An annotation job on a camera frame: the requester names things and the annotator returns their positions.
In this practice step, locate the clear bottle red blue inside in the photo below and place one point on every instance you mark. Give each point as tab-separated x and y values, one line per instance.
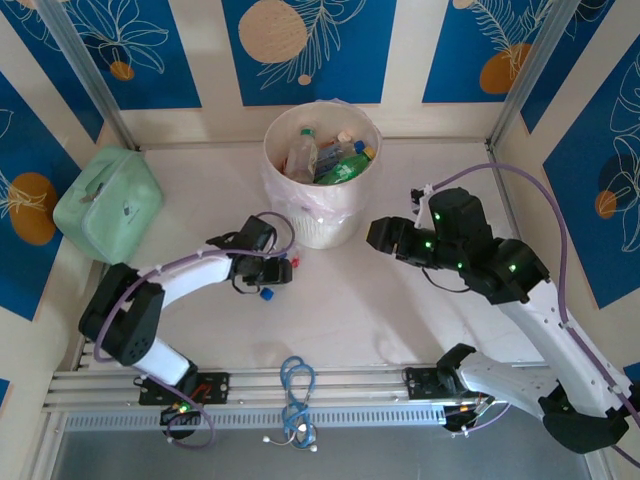
267	295

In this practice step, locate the green bottle yellow cap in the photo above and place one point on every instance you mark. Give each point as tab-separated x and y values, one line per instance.
345	170

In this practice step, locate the long blue label bottle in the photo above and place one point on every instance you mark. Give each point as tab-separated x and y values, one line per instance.
330	155

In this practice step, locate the green cap clear bottle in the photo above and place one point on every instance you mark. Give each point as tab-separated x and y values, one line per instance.
302	157

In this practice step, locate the brown drink bottle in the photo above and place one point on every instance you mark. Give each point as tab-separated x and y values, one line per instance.
344	136

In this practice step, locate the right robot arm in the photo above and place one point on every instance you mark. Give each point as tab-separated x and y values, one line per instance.
550	340

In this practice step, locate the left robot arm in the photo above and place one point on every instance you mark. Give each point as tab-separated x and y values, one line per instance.
195	277

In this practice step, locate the white bin with plastic liner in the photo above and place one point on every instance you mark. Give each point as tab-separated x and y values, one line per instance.
320	220

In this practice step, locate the mint green zip pouch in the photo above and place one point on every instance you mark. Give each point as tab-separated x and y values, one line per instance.
110	205

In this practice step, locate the blue stethoscope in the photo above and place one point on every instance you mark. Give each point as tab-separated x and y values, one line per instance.
301	431

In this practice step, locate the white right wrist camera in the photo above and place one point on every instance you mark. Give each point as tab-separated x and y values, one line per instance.
417	197

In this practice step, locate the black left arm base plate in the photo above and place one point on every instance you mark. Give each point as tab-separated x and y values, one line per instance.
215	387

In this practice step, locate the aluminium mounting rail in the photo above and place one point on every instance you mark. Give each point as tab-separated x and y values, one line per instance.
350	385

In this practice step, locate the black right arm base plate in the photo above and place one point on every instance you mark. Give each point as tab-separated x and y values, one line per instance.
420	382

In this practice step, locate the aluminium frame post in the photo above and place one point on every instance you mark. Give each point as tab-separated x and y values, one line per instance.
530	70
85	70

